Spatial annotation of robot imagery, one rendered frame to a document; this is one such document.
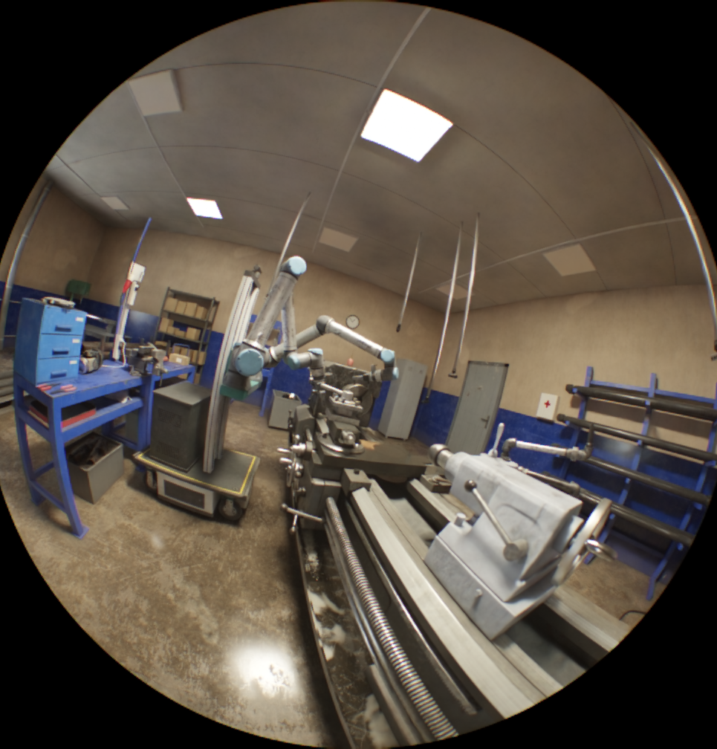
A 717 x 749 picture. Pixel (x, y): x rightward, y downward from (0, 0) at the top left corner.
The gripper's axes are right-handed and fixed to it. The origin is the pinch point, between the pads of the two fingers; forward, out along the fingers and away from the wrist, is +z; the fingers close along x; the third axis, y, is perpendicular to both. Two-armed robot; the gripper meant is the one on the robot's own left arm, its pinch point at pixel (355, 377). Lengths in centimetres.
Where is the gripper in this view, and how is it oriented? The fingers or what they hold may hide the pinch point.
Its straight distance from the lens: 191.0
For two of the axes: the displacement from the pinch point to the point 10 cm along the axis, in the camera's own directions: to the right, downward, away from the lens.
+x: 3.4, -1.5, 9.3
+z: -9.3, 0.9, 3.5
